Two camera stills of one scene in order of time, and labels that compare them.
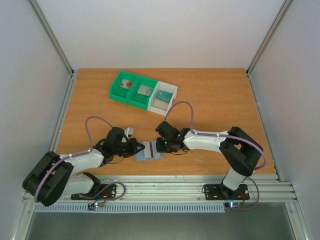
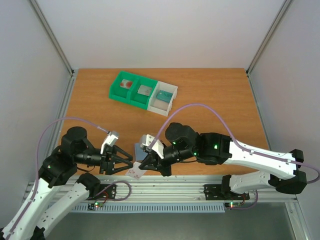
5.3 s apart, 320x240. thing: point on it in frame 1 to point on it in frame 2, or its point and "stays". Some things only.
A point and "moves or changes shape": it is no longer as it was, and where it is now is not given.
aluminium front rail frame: x=188 y=189 stays
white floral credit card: x=150 y=150 moves or changes shape
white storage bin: x=159 y=106 stays
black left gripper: x=134 y=149 to x=108 y=164
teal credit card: x=165 y=96 stays
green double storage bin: x=131 y=95 stays
